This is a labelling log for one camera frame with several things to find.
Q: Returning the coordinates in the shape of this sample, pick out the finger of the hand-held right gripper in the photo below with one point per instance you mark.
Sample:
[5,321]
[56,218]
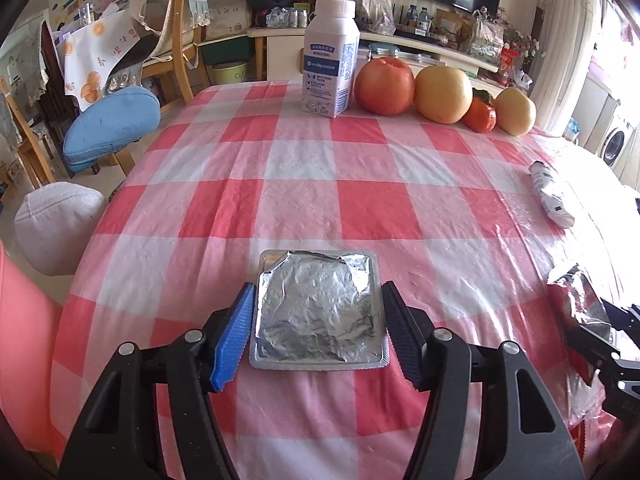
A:
[625,322]
[590,341]

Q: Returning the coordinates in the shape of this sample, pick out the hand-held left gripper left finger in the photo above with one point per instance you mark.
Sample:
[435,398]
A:
[232,340]

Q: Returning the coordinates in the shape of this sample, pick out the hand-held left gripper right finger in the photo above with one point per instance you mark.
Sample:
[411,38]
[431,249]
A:
[402,340]

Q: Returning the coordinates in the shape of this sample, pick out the silver foil wrapper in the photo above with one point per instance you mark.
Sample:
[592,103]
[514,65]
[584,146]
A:
[580,305]

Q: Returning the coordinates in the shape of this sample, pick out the foil covered square tray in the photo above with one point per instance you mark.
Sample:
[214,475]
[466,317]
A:
[315,310]

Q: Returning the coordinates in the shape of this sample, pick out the white blue printed wrapper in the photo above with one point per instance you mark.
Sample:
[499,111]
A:
[550,190]

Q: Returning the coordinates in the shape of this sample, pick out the white washing machine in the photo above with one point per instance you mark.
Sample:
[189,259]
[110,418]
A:
[617,142]

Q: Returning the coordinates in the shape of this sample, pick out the pink white checkered tablecloth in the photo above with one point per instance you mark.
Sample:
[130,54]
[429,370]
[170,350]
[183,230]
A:
[300,160]

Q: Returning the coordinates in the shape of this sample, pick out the pink cloth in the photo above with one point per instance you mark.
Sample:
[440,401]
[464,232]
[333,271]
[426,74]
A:
[25,335]

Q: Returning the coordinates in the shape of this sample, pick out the white round cushion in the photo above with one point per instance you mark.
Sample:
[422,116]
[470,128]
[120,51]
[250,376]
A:
[55,225]

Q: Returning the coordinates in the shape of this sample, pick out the small yellow pear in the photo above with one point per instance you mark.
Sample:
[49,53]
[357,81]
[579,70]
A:
[515,112]

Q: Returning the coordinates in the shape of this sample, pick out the tangerine with green leaf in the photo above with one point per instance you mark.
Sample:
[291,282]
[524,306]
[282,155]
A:
[479,115]

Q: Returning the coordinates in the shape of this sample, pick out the yellow orange round fruit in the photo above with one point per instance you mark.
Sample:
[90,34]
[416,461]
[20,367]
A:
[442,95]

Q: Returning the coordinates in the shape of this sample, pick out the blue cushion stool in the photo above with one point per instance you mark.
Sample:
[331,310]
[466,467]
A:
[107,125]

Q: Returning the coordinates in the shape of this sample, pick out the red orange apple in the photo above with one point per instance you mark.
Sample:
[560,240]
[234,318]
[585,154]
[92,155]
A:
[385,87]

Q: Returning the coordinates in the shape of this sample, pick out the green bin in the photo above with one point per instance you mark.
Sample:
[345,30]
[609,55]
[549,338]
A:
[230,72]

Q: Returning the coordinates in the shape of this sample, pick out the red packet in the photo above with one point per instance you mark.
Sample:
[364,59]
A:
[507,62]

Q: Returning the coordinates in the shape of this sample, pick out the white blue label milk bottle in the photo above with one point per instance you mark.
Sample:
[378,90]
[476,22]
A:
[330,60]

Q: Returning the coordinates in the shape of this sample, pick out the light wooden chair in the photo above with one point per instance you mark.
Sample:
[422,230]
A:
[22,135]

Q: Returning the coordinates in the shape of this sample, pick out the white curtain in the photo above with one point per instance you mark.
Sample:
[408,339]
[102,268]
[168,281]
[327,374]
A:
[565,35]

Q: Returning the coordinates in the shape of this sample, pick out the cream cabinet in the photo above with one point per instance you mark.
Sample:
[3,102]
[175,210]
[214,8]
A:
[285,47]

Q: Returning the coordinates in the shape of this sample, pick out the dark wooden chair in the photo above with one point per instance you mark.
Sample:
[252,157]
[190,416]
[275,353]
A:
[52,90]

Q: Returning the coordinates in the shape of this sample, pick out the wooden chair with lace cloth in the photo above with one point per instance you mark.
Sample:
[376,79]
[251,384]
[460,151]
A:
[177,35]

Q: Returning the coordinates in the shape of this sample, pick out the orange print white cloth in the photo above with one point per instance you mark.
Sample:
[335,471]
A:
[95,60]

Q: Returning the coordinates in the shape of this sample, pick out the clear bag with packets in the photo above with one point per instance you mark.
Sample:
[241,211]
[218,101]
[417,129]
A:
[484,37]

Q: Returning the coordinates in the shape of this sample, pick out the water bottle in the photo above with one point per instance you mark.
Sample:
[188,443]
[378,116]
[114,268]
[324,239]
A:
[411,15]
[424,19]

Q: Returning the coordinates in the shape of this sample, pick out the pack of clear small bottles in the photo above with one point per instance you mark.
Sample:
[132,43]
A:
[285,16]

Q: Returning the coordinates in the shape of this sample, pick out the white printed carton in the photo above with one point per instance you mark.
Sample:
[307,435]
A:
[227,7]

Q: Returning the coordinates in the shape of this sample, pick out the clear plastic bag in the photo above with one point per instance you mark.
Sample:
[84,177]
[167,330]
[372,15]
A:
[375,7]

